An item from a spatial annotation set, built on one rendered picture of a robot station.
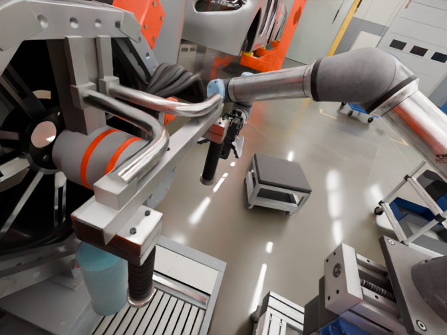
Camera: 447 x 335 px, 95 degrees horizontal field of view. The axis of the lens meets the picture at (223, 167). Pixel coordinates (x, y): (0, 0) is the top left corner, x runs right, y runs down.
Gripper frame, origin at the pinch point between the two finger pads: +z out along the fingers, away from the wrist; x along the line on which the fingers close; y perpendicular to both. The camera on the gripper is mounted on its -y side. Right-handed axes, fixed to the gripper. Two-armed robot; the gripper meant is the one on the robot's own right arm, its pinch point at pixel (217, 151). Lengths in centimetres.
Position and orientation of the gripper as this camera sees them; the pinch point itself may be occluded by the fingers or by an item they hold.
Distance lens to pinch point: 62.5
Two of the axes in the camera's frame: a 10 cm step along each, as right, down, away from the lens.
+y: 2.5, -7.7, -5.9
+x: 9.3, 3.6, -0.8
